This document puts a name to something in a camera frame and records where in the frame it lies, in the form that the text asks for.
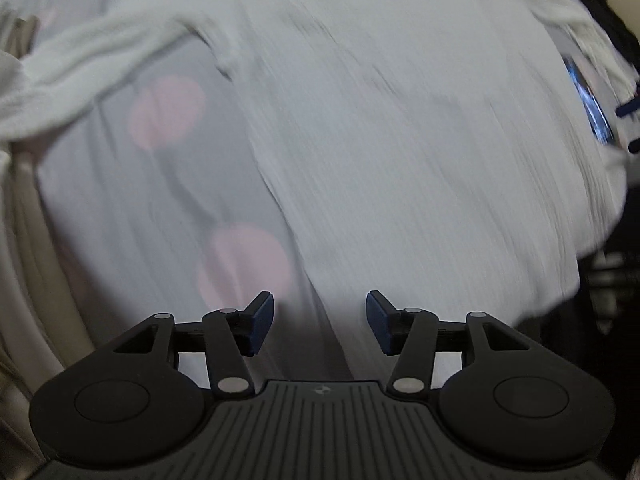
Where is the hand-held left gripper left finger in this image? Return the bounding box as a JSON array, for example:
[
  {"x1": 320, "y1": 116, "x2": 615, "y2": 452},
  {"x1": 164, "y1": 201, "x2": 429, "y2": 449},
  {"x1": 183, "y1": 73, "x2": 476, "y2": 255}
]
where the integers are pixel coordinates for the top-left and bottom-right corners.
[{"x1": 112, "y1": 290, "x2": 276, "y2": 402}]

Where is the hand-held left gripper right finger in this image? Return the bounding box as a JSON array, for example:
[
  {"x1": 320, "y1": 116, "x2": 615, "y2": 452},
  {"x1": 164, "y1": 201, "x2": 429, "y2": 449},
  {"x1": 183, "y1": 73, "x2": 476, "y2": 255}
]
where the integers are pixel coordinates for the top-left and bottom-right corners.
[{"x1": 365, "y1": 290, "x2": 531, "y2": 401}]

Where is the white textured garment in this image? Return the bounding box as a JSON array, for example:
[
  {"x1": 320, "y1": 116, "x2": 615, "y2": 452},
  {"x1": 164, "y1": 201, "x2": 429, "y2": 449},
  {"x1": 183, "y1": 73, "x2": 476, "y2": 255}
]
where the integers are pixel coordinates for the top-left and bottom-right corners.
[{"x1": 0, "y1": 0, "x2": 636, "y2": 386}]

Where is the dark glossy object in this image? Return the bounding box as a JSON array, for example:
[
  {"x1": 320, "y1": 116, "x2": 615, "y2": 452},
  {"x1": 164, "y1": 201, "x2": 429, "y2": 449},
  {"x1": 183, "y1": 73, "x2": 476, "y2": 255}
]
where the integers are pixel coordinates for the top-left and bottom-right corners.
[{"x1": 561, "y1": 54, "x2": 617, "y2": 147}]

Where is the bed with polka-dot sheet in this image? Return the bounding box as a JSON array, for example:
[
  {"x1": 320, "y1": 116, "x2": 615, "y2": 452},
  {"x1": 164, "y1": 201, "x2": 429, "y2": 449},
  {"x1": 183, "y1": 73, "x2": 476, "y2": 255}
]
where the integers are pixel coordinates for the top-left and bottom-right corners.
[{"x1": 0, "y1": 0, "x2": 366, "y2": 386}]

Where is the beige folded garment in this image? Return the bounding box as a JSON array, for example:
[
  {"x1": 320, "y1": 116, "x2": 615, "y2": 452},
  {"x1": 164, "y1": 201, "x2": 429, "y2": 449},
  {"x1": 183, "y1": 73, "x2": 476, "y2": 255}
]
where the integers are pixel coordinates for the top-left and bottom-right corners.
[{"x1": 0, "y1": 135, "x2": 98, "y2": 466}]

